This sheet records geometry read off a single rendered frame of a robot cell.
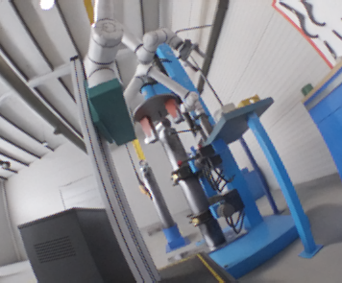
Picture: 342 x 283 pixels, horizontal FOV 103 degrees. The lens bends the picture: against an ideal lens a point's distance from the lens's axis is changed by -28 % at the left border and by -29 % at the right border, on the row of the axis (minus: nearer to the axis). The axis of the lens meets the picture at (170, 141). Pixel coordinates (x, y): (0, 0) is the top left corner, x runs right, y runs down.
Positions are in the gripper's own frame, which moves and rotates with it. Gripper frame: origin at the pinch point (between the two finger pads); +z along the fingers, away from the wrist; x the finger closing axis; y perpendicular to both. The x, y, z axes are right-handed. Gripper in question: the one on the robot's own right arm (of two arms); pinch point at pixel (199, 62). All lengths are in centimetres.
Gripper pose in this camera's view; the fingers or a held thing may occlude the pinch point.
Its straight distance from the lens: 117.1
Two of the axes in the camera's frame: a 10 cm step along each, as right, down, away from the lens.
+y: -6.7, 6.3, -3.8
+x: 2.4, -3.0, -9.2
